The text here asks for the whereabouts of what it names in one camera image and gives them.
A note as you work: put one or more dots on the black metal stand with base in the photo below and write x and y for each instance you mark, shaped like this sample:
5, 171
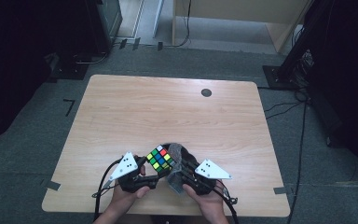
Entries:
279, 77

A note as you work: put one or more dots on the black flat stand base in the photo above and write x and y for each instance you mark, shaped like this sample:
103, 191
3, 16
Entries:
70, 70

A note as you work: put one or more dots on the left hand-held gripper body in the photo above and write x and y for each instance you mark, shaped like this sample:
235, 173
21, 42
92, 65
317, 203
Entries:
127, 174

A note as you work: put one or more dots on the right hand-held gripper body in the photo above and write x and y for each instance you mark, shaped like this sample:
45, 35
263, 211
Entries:
208, 174

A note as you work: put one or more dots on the grey tape piece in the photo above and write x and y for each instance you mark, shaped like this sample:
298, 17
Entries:
51, 185
280, 190

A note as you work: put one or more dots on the grey towel cloth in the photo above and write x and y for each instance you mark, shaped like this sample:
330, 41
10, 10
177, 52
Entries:
175, 154

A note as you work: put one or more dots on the person's right hand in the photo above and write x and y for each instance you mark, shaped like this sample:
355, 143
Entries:
209, 203

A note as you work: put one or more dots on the black round table grommet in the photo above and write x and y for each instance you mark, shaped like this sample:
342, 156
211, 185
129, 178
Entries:
206, 92

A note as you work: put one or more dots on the multicoloured puzzle cube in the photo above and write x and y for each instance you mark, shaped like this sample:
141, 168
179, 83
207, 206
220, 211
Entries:
160, 158

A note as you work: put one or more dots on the dark monitor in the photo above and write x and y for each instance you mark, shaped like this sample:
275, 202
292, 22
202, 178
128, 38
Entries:
105, 25

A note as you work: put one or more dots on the person's left hand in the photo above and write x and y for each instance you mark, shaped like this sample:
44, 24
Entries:
124, 199

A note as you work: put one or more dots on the black curtain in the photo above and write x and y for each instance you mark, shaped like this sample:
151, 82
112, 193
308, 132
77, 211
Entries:
18, 62
351, 77

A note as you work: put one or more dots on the light wooden cabinet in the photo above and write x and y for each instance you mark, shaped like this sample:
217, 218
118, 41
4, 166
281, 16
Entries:
239, 15

